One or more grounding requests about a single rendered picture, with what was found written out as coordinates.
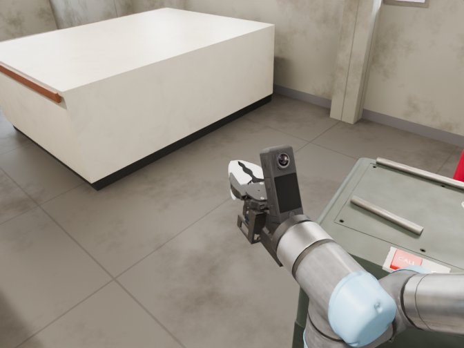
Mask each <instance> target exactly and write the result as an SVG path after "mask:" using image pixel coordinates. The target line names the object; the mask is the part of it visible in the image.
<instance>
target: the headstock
mask: <svg viewBox="0 0 464 348"><path fill-rule="evenodd" d="M352 196H356V197H359V198H360V199H362V200H365V201H367V202H369V203H371V204H373V205H376V206H378V207H380V208H382V209H385V210H386V211H389V212H390V213H393V214H395V215H397V216H399V217H401V218H404V219H406V220H408V221H410V222H413V223H414V224H417V225H419V226H421V227H423V228H424V229H423V232H422V233H421V235H418V234H416V233H414V232H412V231H410V230H407V229H405V228H403V227H401V226H399V225H397V224H395V223H393V222H390V221H389V220H386V219H385V218H383V217H381V216H379V215H376V214H374V213H372V212H370V211H368V210H366V209H364V208H362V207H360V206H357V205H355V204H353V203H351V202H350V200H351V197H352ZM463 202H464V190H461V189H459V188H454V187H452V186H448V185H446V184H441V183H439V182H435V181H432V180H429V179H425V178H423V177H419V176H416V175H412V174H410V173H406V172H403V171H399V170H396V169H394V168H390V167H387V166H383V165H381V164H377V163H376V160H374V159H369V158H366V157H362V158H360V159H359V160H358V161H357V162H356V163H355V165H354V166H353V168H352V169H351V170H350V172H349V174H348V175H347V176H346V178H345V179H344V181H343V182H342V184H341V185H340V186H339V188H338V190H337V191H336V192H335V193H334V195H333V197H332V198H331V199H330V201H329V202H328V204H327V205H326V207H325V208H324V210H323V211H322V213H321V214H320V215H319V217H318V219H317V220H316V221H315V223H317V224H318V225H319V226H320V227H321V228H322V229H323V230H324V231H325V232H326V233H327V234H328V235H329V236H330V237H332V238H333V239H334V240H335V241H336V242H337V243H338V244H339V245H340V246H341V247H342V248H343V249H344V250H345V251H346V252H347V253H348V254H349V255H350V256H351V257H352V258H353V259H354V260H355V261H356V262H357V263H358V264H359V265H360V266H361V267H362V268H363V269H364V270H365V271H366V272H368V273H370V274H372V275H373V277H375V278H376V279H377V280H379V279H381V278H384V277H385V276H388V275H389V274H390V272H388V271H386V270H384V269H383V265H384V263H385V260H386V258H387V255H388V253H389V250H390V249H391V247H394V248H396V249H399V250H401V251H405V252H407V253H410V254H412V255H416V256H418V257H420V258H423V259H426V260H429V261H431V262H435V263H437V264H440V265H442V266H444V267H448V268H450V269H451V270H450V273H464V208H463V207H462V205H461V204H462V203H463ZM308 308H309V296H308V295H307V294H306V293H305V292H304V290H303V289H302V288H301V286H300V291H299V298H298V310H297V317H296V320H297V322H298V324H299V325H301V326H303V327H305V328H306V323H307V314H308ZM375 348H464V337H460V336H453V335H448V334H443V333H436V332H432V331H425V330H420V329H406V330H404V331H403V332H401V333H399V334H398V335H396V336H394V337H393V338H390V339H389V340H387V341H385V342H384V343H382V344H380V345H379V346H377V347H375Z"/></svg>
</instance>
